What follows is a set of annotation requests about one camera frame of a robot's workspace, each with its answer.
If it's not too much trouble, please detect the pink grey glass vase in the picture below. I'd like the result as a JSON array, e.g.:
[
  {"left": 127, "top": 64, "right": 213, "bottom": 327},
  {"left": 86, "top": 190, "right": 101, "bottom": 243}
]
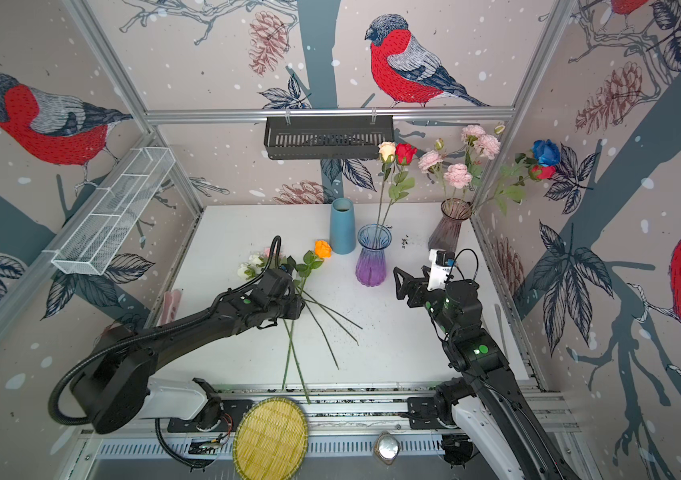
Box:
[{"left": 427, "top": 198, "right": 472, "bottom": 252}]

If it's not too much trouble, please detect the teal ceramic vase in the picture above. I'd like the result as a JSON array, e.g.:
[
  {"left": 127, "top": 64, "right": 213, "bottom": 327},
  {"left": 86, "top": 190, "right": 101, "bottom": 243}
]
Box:
[{"left": 330, "top": 198, "right": 356, "bottom": 255}]

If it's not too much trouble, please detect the pink carnation bunch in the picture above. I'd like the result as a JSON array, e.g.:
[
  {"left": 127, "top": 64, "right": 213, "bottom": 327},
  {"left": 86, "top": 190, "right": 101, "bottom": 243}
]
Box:
[
  {"left": 417, "top": 138, "right": 474, "bottom": 200},
  {"left": 461, "top": 123, "right": 505, "bottom": 183}
]

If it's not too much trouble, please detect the red artificial rose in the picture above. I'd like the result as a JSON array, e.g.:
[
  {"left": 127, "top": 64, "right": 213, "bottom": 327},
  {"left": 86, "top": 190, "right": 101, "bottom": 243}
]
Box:
[{"left": 471, "top": 163, "right": 556, "bottom": 215}]

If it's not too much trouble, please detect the blue artificial rose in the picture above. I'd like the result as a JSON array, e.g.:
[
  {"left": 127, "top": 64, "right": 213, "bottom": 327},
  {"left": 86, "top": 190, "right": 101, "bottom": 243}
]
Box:
[{"left": 532, "top": 139, "right": 561, "bottom": 167}]

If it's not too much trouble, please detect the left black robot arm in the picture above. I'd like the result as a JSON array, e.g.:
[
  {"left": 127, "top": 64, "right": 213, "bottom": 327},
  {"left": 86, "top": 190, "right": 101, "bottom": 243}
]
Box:
[{"left": 48, "top": 236, "right": 304, "bottom": 434}]

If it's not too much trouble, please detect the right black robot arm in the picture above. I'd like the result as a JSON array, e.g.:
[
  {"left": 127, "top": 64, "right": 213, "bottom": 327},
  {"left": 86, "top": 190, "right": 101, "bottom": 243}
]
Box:
[{"left": 393, "top": 268, "right": 578, "bottom": 479}]

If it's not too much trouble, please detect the blue purple glass vase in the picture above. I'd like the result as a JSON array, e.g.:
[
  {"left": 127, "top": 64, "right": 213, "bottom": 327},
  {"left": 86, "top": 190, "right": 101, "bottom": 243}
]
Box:
[{"left": 355, "top": 224, "right": 392, "bottom": 287}]

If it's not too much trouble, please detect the orange artificial rose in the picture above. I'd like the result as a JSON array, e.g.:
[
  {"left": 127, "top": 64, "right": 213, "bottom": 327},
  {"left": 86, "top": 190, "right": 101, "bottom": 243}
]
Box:
[{"left": 294, "top": 240, "right": 332, "bottom": 292}]

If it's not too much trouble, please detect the yellow woven bamboo tray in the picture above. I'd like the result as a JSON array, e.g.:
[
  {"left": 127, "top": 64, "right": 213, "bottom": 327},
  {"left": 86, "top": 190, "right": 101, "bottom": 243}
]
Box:
[{"left": 232, "top": 397, "right": 308, "bottom": 480}]

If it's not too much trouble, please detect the black hanging basket shelf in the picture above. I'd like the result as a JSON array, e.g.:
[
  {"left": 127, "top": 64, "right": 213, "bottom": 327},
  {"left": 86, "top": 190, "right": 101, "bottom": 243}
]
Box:
[{"left": 264, "top": 116, "right": 394, "bottom": 160}]

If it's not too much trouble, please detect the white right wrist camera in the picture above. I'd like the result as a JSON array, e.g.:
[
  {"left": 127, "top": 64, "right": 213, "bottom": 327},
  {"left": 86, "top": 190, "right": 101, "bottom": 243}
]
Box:
[{"left": 427, "top": 249, "right": 455, "bottom": 291}]

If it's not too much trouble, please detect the white wire mesh basket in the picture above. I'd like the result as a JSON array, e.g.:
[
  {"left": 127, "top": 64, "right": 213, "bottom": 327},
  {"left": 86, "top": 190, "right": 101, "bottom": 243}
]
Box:
[{"left": 52, "top": 147, "right": 176, "bottom": 275}]

